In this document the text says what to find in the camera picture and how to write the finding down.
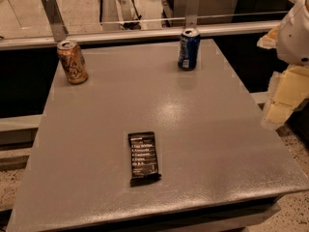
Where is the left grey metal bracket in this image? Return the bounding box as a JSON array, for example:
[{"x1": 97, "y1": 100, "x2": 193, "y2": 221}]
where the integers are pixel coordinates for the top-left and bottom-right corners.
[{"x1": 41, "y1": 0, "x2": 69, "y2": 42}]

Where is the orange lacroix soda can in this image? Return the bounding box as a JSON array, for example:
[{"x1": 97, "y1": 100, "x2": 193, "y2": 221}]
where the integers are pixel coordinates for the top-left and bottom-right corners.
[{"x1": 57, "y1": 40, "x2": 88, "y2": 84}]

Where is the right grey metal bracket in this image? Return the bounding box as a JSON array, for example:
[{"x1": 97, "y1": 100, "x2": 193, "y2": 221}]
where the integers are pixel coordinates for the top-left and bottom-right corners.
[{"x1": 185, "y1": 0, "x2": 200, "y2": 28}]

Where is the grey metal rail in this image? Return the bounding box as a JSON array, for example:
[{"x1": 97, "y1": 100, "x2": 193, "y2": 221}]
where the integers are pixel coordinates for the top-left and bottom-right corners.
[{"x1": 0, "y1": 20, "x2": 280, "y2": 50}]

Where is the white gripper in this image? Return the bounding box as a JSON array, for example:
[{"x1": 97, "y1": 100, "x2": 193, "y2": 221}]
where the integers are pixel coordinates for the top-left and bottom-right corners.
[{"x1": 257, "y1": 0, "x2": 309, "y2": 129}]

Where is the grey metal bracket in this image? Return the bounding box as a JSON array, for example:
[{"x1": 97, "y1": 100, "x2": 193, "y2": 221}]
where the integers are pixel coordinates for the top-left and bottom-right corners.
[
  {"x1": 41, "y1": 0, "x2": 69, "y2": 42},
  {"x1": 185, "y1": 0, "x2": 200, "y2": 28}
]

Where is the blue pepsi soda can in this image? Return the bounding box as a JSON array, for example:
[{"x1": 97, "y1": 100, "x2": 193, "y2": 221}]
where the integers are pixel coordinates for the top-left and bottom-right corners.
[{"x1": 178, "y1": 28, "x2": 200, "y2": 71}]

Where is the black rxbar chocolate bar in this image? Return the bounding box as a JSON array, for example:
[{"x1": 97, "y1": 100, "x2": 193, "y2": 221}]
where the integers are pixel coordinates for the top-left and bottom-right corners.
[{"x1": 128, "y1": 131, "x2": 161, "y2": 187}]

